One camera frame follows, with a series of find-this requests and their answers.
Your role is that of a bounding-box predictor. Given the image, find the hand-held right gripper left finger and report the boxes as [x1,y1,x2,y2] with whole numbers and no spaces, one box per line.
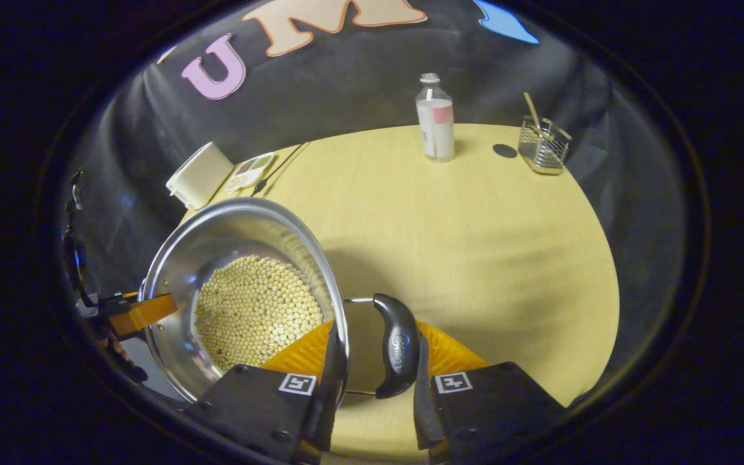
[184,320,351,465]

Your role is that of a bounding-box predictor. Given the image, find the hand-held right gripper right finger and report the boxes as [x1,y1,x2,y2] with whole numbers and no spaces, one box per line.
[412,320,567,463]

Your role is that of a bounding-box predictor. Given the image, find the stainless steel pot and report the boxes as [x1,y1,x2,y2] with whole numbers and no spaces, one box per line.
[139,196,422,405]

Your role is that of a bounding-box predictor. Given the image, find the pile of yellow beans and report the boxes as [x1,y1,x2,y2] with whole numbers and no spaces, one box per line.
[193,254,326,373]

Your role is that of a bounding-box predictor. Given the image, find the white toaster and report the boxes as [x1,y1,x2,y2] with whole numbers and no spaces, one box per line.
[165,141,234,211]

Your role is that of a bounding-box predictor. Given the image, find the white compartment dish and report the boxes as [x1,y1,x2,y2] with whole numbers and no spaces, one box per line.
[224,152,276,194]

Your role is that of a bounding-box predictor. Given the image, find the clear utensil holder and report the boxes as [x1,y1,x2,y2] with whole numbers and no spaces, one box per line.
[517,115,574,176]

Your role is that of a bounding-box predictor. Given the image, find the clear bottle with pink label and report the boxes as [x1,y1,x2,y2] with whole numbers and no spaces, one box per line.
[415,72,456,163]

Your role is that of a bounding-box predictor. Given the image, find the wooden stick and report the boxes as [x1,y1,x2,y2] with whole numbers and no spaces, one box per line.
[523,92,543,133]

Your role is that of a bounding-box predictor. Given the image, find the black power cable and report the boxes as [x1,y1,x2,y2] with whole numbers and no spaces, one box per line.
[251,141,312,198]

